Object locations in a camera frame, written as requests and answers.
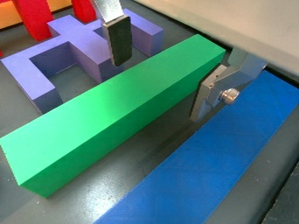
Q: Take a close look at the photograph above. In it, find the red comb-shaped block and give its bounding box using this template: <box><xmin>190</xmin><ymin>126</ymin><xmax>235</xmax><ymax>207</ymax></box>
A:
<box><xmin>0</xmin><ymin>0</ymin><xmax>97</xmax><ymax>41</ymax></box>

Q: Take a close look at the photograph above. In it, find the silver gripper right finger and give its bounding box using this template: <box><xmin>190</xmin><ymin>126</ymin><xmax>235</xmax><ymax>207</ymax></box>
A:
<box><xmin>191</xmin><ymin>48</ymin><xmax>267</xmax><ymax>123</ymax></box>

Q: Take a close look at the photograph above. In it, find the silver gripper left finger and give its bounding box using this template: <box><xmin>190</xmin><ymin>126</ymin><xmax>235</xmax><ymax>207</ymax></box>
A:
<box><xmin>91</xmin><ymin>0</ymin><xmax>133</xmax><ymax>67</ymax></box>

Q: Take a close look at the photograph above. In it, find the blue rectangular bar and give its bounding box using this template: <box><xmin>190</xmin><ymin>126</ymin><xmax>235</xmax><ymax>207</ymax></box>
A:
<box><xmin>95</xmin><ymin>72</ymin><xmax>299</xmax><ymax>224</ymax></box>

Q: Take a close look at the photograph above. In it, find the green rectangular bar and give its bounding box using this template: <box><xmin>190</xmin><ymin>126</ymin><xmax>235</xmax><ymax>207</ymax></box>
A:
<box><xmin>0</xmin><ymin>35</ymin><xmax>226</xmax><ymax>197</ymax></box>

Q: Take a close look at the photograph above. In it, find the purple comb-shaped block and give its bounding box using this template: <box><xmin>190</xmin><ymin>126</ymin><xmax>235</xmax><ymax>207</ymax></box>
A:
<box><xmin>0</xmin><ymin>8</ymin><xmax>165</xmax><ymax>115</ymax></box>

